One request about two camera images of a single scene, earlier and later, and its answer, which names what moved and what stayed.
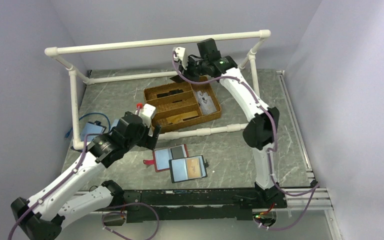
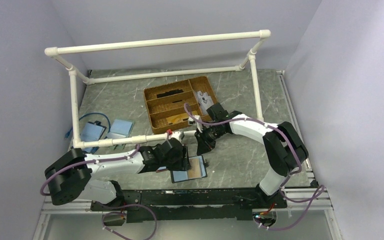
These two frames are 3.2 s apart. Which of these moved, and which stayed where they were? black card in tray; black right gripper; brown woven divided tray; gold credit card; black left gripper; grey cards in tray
Moved: black right gripper; black left gripper
Stayed: gold credit card; grey cards in tray; black card in tray; brown woven divided tray
